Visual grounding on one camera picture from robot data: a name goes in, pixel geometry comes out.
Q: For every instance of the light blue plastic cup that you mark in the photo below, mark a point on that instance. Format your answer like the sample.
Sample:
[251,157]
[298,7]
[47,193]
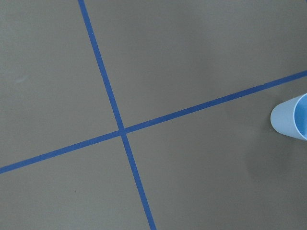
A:
[290,117]

